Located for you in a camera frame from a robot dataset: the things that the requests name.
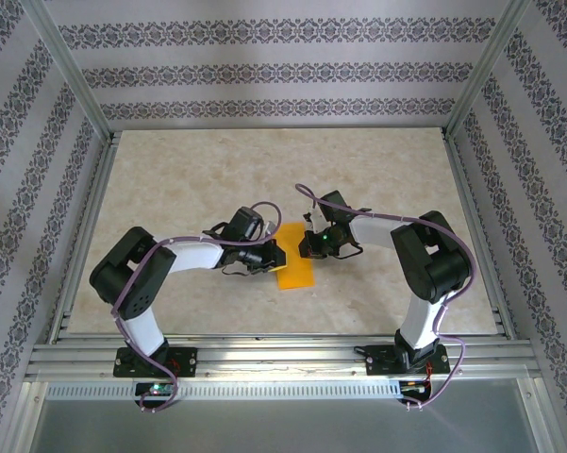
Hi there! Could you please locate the grey metal panel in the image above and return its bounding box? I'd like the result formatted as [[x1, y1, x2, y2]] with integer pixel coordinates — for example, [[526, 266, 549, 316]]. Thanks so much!
[[21, 377, 548, 453]]

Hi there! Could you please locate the aluminium frame post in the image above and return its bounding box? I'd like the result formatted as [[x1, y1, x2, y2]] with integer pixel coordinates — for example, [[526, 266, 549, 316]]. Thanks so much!
[[442, 0, 544, 143], [21, 0, 119, 145]]

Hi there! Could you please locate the aluminium mounting rail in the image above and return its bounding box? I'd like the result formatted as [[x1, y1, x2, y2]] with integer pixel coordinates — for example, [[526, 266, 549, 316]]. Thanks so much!
[[25, 335, 542, 382]]

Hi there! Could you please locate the slotted grey cable duct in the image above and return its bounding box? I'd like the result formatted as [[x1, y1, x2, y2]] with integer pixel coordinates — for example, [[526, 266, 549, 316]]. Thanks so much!
[[44, 380, 403, 400]]

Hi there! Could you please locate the orange paper sheet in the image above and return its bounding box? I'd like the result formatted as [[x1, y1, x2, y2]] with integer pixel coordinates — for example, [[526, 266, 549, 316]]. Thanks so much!
[[275, 220, 317, 291]]

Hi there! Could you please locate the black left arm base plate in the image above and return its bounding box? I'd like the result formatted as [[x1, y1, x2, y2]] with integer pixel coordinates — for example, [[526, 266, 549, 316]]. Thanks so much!
[[114, 346, 199, 379]]

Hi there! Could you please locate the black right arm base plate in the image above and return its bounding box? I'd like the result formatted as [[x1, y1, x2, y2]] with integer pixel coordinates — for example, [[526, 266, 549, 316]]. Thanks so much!
[[365, 343, 451, 378]]

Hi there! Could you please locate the small controller board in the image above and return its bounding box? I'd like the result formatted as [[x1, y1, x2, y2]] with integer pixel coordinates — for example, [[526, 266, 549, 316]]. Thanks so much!
[[399, 379, 436, 402], [134, 381, 176, 403]]

